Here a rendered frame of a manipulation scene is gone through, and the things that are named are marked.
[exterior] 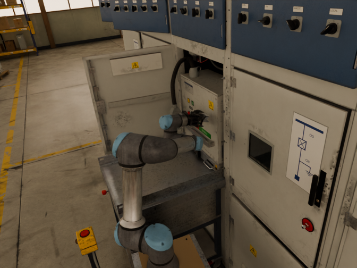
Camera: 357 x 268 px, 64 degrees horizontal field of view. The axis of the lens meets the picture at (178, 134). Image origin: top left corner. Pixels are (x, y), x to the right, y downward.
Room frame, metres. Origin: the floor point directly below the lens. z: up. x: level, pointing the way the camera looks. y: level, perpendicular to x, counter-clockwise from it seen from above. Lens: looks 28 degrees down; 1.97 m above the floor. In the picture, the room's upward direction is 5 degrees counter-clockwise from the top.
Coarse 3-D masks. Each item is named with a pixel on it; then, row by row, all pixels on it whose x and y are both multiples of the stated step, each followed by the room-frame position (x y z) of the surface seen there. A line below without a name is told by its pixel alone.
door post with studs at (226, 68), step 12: (228, 0) 1.41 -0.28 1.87; (228, 12) 1.41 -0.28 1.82; (228, 24) 1.41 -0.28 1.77; (228, 36) 1.41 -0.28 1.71; (228, 48) 1.41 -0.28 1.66; (228, 60) 1.41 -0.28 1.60; (228, 72) 1.41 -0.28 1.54; (228, 84) 1.41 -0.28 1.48; (228, 96) 1.41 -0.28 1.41; (228, 108) 1.41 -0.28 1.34; (228, 120) 1.41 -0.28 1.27; (228, 132) 1.41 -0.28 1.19; (228, 144) 1.41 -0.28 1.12; (228, 156) 1.41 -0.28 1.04; (228, 168) 1.40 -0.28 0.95; (228, 180) 1.40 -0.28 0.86; (228, 192) 1.40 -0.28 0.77; (228, 204) 1.40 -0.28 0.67; (228, 216) 1.40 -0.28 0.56; (228, 228) 1.40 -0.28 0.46; (228, 240) 1.40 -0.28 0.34; (228, 252) 1.40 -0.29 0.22
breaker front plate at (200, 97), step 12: (192, 84) 1.77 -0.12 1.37; (192, 96) 1.78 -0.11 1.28; (204, 96) 1.63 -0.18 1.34; (216, 96) 1.50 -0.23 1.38; (204, 108) 1.64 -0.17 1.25; (216, 108) 1.50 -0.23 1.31; (216, 120) 1.50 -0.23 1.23; (216, 132) 1.50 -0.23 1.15; (204, 144) 1.65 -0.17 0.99; (216, 144) 1.51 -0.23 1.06; (216, 156) 1.51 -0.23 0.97
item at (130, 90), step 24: (144, 48) 1.98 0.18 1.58; (168, 48) 2.04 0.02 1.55; (96, 72) 1.92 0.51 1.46; (120, 72) 1.93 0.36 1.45; (144, 72) 2.00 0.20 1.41; (168, 72) 2.04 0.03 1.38; (96, 96) 1.91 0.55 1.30; (120, 96) 1.95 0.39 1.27; (144, 96) 1.98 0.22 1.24; (168, 96) 2.02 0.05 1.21; (120, 120) 1.94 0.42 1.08; (144, 120) 1.99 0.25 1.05
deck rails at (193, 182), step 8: (104, 160) 1.73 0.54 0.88; (112, 160) 1.75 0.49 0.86; (200, 176) 1.40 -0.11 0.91; (208, 176) 1.42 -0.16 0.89; (216, 176) 1.45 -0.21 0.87; (176, 184) 1.34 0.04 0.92; (184, 184) 1.36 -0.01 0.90; (192, 184) 1.38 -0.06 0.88; (200, 184) 1.40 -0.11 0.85; (152, 192) 1.29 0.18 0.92; (160, 192) 1.30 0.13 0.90; (168, 192) 1.32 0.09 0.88; (176, 192) 1.34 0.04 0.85; (144, 200) 1.27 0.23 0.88; (152, 200) 1.28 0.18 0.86; (120, 208) 1.21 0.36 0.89
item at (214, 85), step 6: (198, 72) 1.95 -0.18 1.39; (204, 72) 1.94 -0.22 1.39; (210, 72) 1.93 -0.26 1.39; (216, 72) 1.92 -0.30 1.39; (186, 78) 1.85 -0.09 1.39; (192, 78) 1.83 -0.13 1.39; (198, 78) 1.82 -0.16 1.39; (204, 78) 1.81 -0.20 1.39; (210, 78) 1.80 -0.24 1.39; (216, 78) 1.79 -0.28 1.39; (198, 84) 1.70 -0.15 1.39; (204, 84) 1.70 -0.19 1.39; (210, 84) 1.69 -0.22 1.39; (216, 84) 1.68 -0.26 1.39; (222, 84) 1.67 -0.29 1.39; (210, 90) 1.56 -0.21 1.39; (216, 90) 1.57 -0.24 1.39; (222, 90) 1.56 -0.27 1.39; (222, 96) 1.50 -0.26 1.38; (222, 102) 1.50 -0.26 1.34; (222, 108) 1.50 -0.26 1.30; (222, 114) 1.50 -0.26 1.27; (222, 120) 1.50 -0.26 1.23; (222, 126) 1.50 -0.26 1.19; (222, 132) 1.50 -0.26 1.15; (222, 138) 1.50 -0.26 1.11; (222, 144) 1.50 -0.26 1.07; (222, 162) 1.50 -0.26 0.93
